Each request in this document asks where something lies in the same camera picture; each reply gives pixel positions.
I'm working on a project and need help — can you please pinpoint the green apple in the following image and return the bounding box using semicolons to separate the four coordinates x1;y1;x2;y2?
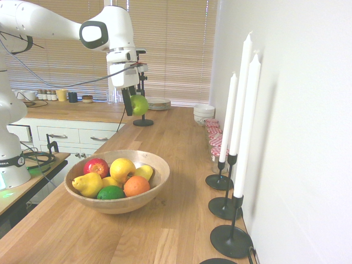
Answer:
130;94;150;117

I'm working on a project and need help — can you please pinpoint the thick white candle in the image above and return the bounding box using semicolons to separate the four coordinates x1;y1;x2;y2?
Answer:
233;50;262;199

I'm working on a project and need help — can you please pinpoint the black stand with round base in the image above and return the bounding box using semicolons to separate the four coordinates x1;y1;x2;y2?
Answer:
133;71;155;127

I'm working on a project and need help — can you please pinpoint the wooden fruit bowl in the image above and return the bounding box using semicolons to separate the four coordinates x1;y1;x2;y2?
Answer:
63;149;171;216

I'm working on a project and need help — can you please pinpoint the short white candle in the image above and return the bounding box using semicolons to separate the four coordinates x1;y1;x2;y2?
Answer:
218;71;238;163

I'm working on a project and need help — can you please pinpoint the yellow apple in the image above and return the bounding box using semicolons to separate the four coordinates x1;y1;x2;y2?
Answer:
109;157;137;185

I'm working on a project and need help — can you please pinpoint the tallest white candle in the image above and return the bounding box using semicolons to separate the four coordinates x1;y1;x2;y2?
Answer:
228;31;254;157

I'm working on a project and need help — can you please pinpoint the red apple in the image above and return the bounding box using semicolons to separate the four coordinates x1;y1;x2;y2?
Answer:
83;158;111;179

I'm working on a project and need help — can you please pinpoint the white drawer cabinet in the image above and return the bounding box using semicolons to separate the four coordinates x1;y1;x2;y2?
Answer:
6;117;128;166

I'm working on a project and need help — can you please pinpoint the yellow pear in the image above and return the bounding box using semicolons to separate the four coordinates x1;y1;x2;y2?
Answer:
71;172;104;199

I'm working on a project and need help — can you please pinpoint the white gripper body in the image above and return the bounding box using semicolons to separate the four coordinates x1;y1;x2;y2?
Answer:
109;62;140;90

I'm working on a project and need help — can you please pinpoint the stack of white plates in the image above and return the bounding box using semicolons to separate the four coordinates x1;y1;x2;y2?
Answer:
146;97;172;111

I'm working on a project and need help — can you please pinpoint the black cable by wall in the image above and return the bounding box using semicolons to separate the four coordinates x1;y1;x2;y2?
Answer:
247;246;259;264

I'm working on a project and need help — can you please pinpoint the black clamp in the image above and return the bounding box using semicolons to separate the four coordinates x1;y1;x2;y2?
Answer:
45;133;59;153

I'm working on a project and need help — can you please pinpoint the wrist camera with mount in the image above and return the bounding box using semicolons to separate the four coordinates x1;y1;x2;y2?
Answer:
131;48;149;74

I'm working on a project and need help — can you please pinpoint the orange fruit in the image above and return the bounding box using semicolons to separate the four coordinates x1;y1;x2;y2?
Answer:
123;175;151;198

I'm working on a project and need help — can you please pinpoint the wooden robot table black frame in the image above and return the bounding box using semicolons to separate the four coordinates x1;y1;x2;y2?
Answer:
0;152;72;229

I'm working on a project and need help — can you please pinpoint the black candle holder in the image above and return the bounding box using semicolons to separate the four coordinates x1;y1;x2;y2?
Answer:
210;193;254;260
199;257;238;264
207;153;243;221
205;160;235;191

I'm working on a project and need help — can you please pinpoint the stack of white bowls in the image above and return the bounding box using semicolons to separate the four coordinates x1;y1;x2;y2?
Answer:
192;103;216;128

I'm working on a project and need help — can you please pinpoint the clear drinking glasses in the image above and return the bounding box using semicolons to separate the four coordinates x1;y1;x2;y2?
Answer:
106;89;124;105

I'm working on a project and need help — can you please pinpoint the green lime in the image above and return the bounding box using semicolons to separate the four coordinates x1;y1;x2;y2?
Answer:
96;185;127;201

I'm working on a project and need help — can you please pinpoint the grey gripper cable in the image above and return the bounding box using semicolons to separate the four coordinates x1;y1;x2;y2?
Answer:
0;31;138;88

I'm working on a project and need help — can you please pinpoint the yellow lemon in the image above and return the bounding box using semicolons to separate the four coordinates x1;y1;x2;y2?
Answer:
101;176;123;190

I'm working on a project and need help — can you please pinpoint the wooden venetian blind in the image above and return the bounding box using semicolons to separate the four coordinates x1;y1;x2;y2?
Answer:
4;0;110;96
120;0;218;107

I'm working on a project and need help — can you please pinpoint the thin black power cable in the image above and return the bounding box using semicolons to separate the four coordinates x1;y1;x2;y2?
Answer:
117;109;125;133

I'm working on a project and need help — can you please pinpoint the black cable bundle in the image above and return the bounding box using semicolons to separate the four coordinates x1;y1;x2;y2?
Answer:
20;148;57;178

